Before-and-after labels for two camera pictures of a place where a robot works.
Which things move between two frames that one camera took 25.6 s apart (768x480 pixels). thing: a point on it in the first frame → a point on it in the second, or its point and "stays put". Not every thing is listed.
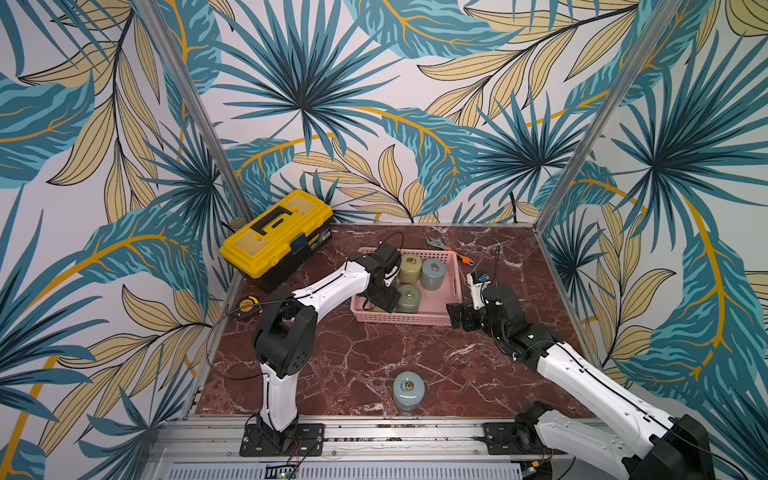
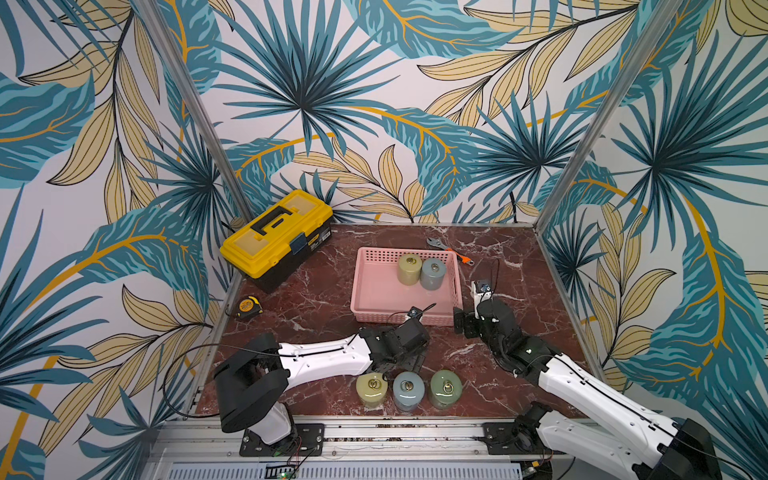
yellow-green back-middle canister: x=410 y=268 stays put
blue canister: x=408 y=389 stays put
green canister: x=409 y=299 → x=445 y=388
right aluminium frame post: x=607 y=116 stays put
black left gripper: x=389 y=302 → x=415 y=362
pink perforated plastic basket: x=434 y=303 stays put
